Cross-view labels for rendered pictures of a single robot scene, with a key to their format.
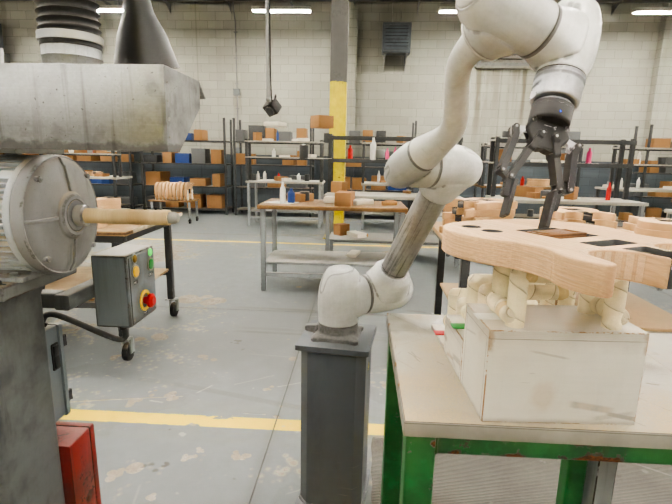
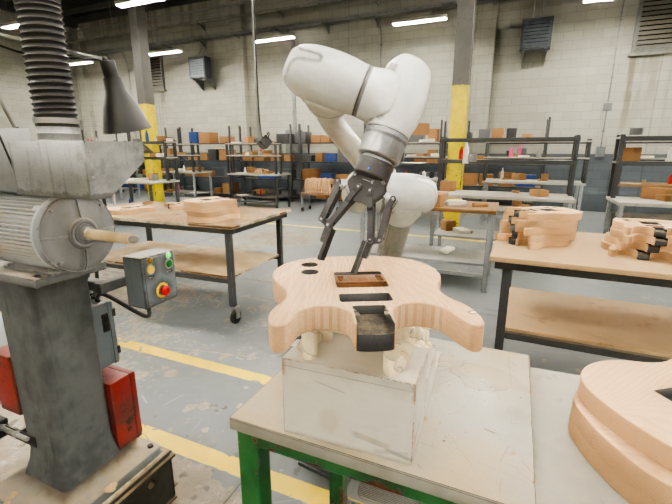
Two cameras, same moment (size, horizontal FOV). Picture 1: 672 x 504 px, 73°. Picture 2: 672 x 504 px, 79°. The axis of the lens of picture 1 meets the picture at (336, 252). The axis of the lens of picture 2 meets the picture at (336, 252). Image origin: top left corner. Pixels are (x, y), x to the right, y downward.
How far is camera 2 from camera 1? 0.64 m
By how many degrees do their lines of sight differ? 20
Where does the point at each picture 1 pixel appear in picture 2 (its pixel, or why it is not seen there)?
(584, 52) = (394, 112)
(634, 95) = not seen: outside the picture
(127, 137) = (71, 189)
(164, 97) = (86, 163)
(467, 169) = (413, 197)
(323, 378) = not seen: hidden behind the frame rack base
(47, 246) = (59, 255)
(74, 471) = (114, 402)
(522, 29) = (329, 96)
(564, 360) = (342, 394)
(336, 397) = not seen: hidden behind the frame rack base
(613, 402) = (389, 440)
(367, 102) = (502, 100)
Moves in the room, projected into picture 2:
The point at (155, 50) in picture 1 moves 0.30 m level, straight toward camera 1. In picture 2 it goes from (122, 119) to (51, 109)
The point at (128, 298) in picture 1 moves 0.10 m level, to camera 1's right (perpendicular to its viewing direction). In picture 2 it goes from (144, 288) to (165, 292)
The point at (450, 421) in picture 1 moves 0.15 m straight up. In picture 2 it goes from (261, 425) to (258, 362)
